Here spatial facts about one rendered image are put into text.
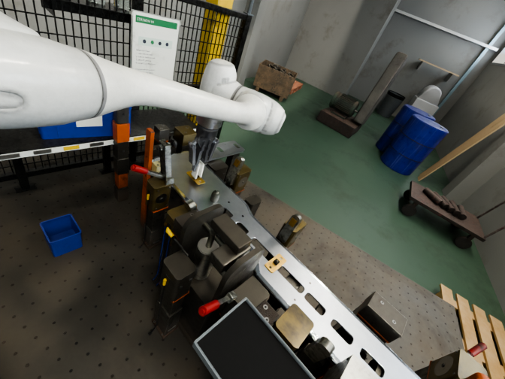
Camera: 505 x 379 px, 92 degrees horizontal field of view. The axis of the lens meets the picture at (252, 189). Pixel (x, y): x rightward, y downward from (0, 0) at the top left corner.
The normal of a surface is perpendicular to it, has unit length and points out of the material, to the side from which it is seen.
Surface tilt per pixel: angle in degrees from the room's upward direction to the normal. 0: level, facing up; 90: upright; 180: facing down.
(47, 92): 80
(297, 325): 0
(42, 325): 0
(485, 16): 90
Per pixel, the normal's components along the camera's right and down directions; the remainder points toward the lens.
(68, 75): 0.94, -0.01
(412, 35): -0.45, 0.44
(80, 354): 0.32, -0.73
